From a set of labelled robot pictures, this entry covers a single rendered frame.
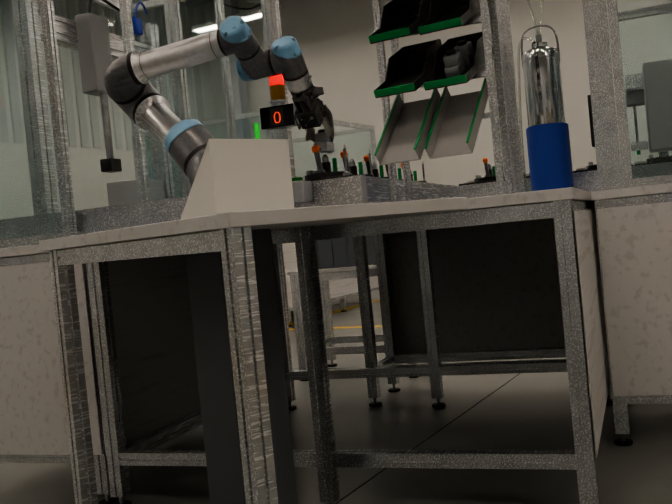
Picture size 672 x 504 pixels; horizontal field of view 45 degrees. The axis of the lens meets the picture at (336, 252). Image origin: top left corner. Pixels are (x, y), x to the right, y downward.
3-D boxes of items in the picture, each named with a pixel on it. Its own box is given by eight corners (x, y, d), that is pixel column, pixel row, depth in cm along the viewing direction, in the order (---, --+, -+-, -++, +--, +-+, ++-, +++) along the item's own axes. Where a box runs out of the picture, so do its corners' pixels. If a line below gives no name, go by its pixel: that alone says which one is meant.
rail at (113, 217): (364, 210, 233) (360, 171, 233) (103, 238, 265) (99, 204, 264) (370, 210, 239) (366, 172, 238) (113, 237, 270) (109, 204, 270)
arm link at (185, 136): (174, 164, 207) (151, 134, 214) (199, 190, 218) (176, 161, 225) (211, 134, 207) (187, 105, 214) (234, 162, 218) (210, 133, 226)
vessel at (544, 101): (564, 121, 301) (555, 18, 300) (525, 126, 306) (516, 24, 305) (567, 125, 314) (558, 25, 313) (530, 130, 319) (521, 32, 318)
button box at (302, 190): (304, 201, 232) (302, 179, 232) (238, 209, 239) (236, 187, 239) (314, 201, 239) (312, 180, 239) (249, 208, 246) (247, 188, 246)
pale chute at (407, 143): (420, 160, 234) (415, 148, 231) (380, 165, 241) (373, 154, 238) (441, 97, 251) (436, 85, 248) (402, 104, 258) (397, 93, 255)
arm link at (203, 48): (89, 52, 238) (243, 4, 225) (110, 75, 247) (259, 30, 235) (86, 83, 233) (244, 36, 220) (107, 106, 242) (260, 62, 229)
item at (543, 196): (574, 198, 206) (573, 186, 206) (80, 249, 258) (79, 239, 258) (599, 201, 338) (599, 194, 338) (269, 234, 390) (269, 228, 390)
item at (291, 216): (229, 227, 153) (227, 212, 153) (39, 251, 221) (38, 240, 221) (467, 208, 200) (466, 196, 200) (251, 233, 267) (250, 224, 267)
